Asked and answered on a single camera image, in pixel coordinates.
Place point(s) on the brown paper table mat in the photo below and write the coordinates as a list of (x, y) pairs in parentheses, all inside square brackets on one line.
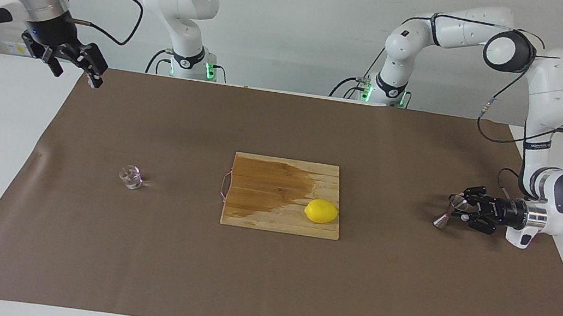
[(265, 277)]

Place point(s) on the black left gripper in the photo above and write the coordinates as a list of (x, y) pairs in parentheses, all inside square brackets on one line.
[(508, 212)]

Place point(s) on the small clear glass cup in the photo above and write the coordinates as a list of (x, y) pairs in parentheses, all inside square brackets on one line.
[(131, 176)]

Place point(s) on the wooden cutting board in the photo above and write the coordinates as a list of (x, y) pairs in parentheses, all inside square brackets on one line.
[(266, 189)]

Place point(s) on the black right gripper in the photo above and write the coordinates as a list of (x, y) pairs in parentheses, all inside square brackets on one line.
[(54, 32)]

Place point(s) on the yellow lemon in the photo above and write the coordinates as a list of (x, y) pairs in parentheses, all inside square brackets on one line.
[(321, 211)]

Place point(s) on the steel double jigger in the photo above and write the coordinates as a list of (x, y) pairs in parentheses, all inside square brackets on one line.
[(442, 220)]

